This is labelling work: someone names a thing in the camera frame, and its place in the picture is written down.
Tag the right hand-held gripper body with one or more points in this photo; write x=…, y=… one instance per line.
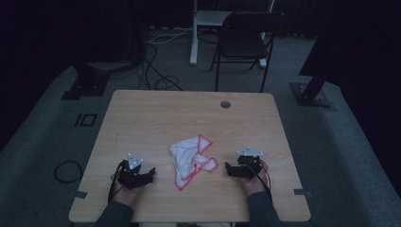
x=249, y=167

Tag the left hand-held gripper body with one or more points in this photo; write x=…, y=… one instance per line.
x=129, y=176

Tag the white cloth with red border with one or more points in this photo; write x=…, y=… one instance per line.
x=186, y=157

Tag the person's left hand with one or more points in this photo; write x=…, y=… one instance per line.
x=124, y=195

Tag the grey tape piece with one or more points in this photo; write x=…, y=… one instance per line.
x=81, y=195
x=302, y=192

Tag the round grey table grommet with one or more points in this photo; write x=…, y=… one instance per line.
x=225, y=104

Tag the black metal stand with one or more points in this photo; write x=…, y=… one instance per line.
x=88, y=85
x=310, y=94

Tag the grey round stand base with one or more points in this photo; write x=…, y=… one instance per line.
x=110, y=66

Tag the black folding chair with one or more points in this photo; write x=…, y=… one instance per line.
x=242, y=41

